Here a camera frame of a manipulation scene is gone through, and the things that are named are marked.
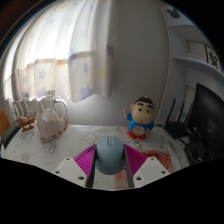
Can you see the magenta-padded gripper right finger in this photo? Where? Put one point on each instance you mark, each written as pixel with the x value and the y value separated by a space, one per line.
pixel 148 168

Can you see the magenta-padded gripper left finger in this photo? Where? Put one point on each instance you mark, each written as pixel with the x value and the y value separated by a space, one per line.
pixel 75 168

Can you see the light blue computer mouse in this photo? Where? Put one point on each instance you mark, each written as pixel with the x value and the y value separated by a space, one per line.
pixel 110 155

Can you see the white cartoon-print tablecloth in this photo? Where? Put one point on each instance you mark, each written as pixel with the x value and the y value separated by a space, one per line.
pixel 83 138

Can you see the black router with antennas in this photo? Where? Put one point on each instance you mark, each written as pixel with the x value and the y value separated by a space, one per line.
pixel 176 128

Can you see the large white conch shell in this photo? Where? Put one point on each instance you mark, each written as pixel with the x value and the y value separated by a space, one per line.
pixel 50 125

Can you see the cartoon boy figurine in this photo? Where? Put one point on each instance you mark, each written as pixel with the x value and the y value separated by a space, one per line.
pixel 141 116

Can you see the wooden model sailing ship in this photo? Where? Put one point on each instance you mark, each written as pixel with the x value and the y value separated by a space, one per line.
pixel 26 121

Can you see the black computer monitor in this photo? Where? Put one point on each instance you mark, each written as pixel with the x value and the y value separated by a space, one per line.
pixel 210 120

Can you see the brown wooden chair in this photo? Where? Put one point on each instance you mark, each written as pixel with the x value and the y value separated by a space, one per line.
pixel 3 121

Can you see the white star-print curtain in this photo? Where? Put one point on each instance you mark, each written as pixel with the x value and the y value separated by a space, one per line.
pixel 60 50

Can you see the white wall shelf unit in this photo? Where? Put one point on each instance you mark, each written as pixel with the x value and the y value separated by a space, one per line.
pixel 193 43

